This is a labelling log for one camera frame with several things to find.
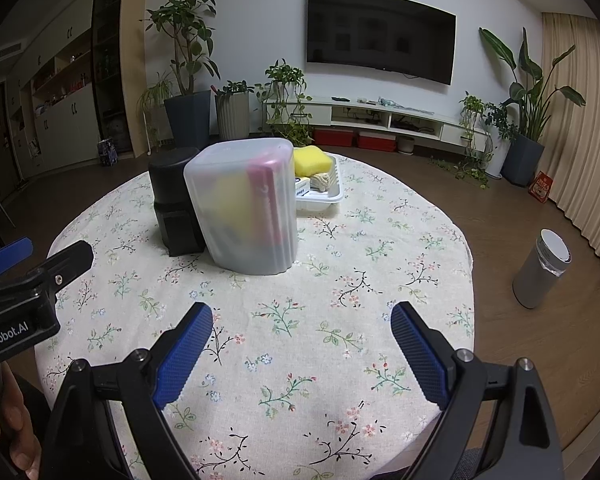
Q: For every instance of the beige knitted cloth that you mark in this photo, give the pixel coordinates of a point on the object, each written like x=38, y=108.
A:
x=322, y=180

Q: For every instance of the person's left hand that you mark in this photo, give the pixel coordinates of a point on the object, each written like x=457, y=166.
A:
x=20, y=420

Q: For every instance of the blue toy robot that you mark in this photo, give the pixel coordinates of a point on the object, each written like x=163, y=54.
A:
x=107, y=152

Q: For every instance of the white television cabinet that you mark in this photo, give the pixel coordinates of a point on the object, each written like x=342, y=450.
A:
x=430, y=120

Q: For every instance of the small green plant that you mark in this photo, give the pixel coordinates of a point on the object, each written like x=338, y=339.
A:
x=235, y=87

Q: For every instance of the pink sponge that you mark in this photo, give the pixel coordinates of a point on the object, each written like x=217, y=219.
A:
x=262, y=195

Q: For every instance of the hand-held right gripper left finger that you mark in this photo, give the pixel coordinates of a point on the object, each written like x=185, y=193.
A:
x=182, y=355

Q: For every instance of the pale yellow sponge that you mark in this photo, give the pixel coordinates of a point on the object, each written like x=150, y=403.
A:
x=230, y=200

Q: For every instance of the translucent plastic container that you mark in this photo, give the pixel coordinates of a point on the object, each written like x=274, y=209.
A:
x=240, y=255

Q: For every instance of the large broad-leaf plant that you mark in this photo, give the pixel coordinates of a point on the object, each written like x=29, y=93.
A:
x=525, y=80

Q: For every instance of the white slim plant pot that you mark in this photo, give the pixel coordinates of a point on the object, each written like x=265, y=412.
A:
x=497, y=160

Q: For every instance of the black cylindrical container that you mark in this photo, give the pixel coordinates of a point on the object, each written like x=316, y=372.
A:
x=175, y=200

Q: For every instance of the dark tapered plant pot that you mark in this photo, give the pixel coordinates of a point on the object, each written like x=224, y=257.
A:
x=522, y=160

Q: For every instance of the dark square plant pot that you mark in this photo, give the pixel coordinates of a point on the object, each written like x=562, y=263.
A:
x=187, y=117

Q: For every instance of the white plastic tray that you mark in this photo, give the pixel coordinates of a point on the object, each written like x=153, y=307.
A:
x=320, y=199

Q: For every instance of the tall leafy plant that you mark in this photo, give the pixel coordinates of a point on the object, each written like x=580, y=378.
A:
x=185, y=35

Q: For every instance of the trailing pothos plant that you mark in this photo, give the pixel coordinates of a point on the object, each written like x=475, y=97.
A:
x=285, y=95

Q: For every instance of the wall television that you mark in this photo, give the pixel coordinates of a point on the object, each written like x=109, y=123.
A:
x=380, y=35

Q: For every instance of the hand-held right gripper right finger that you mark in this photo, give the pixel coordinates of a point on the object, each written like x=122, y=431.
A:
x=420, y=355

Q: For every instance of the white ribbed plant pot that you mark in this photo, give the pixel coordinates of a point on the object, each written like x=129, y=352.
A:
x=232, y=115

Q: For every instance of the large yellow sponge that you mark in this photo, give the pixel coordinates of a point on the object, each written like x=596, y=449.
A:
x=311, y=160

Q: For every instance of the white wall cabinet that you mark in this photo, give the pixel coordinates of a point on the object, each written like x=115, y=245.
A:
x=55, y=110

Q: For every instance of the spider plant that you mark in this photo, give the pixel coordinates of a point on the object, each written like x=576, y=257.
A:
x=155, y=95

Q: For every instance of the round table with floral cloth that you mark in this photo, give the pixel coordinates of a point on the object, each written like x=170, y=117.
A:
x=330, y=285

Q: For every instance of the red storage box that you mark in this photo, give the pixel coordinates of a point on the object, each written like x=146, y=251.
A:
x=334, y=137
x=376, y=141

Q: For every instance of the bushy trailing plant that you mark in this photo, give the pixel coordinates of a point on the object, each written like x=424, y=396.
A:
x=480, y=120

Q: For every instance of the grey trash can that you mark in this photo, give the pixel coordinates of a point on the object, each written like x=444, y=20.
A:
x=542, y=270

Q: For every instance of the red bag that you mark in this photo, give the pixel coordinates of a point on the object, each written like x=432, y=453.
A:
x=542, y=186

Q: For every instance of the dark display shelf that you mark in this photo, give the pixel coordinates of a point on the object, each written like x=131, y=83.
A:
x=110, y=60

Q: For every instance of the beige curtain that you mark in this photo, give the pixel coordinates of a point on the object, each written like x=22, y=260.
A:
x=580, y=135

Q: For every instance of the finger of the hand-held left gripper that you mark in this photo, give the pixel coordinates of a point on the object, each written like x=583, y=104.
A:
x=10, y=255
x=65, y=260

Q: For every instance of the small round pot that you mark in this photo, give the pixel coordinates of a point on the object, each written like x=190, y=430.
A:
x=406, y=144

